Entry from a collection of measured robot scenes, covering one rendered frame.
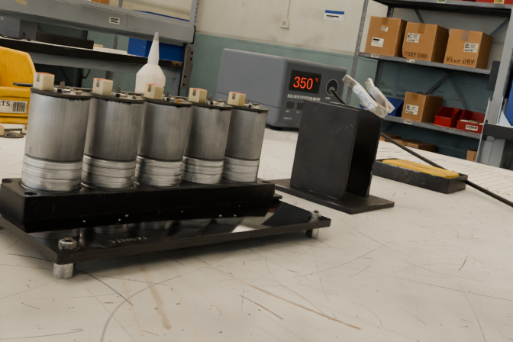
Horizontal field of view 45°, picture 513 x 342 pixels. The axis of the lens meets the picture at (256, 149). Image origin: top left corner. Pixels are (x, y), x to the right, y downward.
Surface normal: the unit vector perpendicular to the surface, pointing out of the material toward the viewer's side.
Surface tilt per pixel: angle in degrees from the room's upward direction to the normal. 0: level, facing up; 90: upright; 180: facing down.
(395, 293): 0
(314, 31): 90
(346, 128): 90
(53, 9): 90
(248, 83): 90
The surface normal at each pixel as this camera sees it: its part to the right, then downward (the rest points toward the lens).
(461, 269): 0.16, -0.98
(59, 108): 0.31, 0.18
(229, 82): -0.80, -0.04
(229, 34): -0.61, 0.02
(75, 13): 0.78, 0.22
